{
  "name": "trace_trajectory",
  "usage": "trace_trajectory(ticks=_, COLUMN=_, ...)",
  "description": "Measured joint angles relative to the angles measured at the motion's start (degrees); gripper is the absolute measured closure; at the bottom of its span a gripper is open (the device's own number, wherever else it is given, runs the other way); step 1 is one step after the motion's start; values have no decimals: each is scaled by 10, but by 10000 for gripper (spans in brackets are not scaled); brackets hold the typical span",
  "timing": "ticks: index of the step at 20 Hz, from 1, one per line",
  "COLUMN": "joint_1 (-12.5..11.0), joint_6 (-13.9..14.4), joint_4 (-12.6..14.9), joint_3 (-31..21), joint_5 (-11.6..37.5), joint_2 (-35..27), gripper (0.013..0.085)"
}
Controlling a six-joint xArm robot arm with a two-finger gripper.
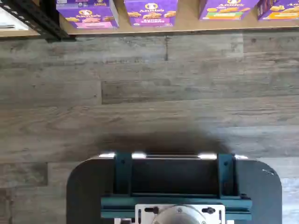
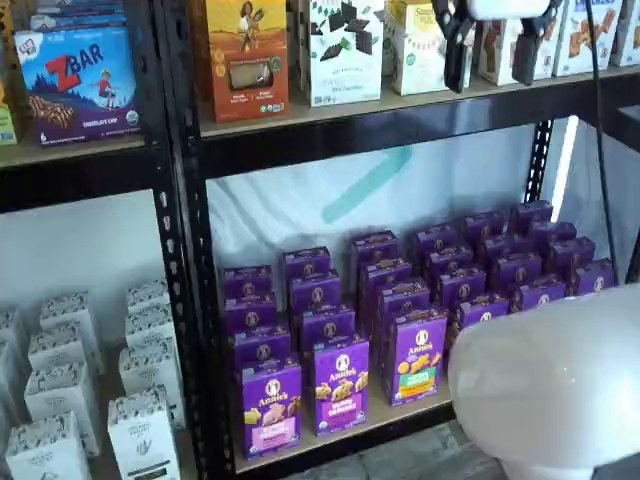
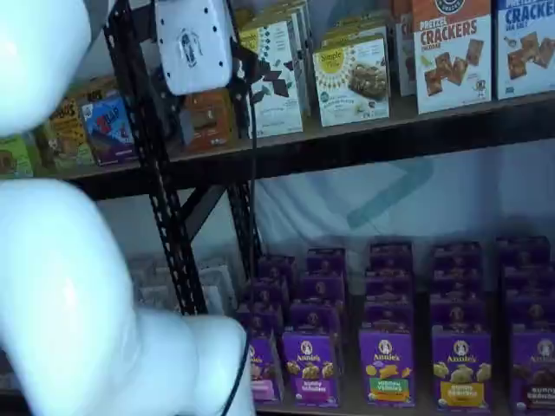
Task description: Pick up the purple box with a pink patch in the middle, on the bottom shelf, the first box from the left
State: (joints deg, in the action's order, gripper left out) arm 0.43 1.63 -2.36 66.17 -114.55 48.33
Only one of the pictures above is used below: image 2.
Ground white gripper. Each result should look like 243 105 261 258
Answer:
432 0 550 95

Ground purple Annie's box pink patch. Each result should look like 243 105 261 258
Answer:
241 354 303 462

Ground pretzel crackers cheddar box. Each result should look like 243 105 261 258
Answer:
476 17 567 87

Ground white Simple Mills bars box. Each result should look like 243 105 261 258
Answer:
388 0 475 97

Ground pretzel crackers sea salt box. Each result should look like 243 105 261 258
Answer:
553 0 625 78

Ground white blue cracker box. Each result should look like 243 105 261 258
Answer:
609 0 640 68

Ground white Simple Mills thins box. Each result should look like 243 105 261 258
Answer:
308 0 386 109

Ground orange box with woman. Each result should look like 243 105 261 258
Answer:
204 0 291 125

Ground purple Annie's box brown bunnies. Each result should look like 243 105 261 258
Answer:
512 276 567 314

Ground purple Annie's box yellow patch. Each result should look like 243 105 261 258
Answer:
452 293 511 341

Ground purple Annie's box green patch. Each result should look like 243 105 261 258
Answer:
388 313 448 408

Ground purple Annie's box violet patch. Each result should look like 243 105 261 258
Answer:
312 334 371 438

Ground purple Zbar snack box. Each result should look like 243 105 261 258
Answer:
13 25 144 148

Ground blue snack box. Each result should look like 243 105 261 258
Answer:
29 0 126 16
28 12 127 32

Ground white Organic Pantry box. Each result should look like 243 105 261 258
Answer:
26 325 105 376
0 305 27 351
38 291 95 335
117 343 187 430
123 305 177 354
106 383 182 480
23 360 102 459
4 410 93 480
125 278 172 315

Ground yellow Bobo's box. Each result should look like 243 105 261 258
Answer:
0 74 19 147

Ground white LED light strip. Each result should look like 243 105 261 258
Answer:
551 115 580 224

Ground black metal rack, purple boxes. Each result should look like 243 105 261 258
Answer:
152 0 640 480

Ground white backdrop sheet teal logo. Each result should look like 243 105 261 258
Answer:
205 115 621 314

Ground black metal rack, white boxes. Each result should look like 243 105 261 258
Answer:
0 0 216 480

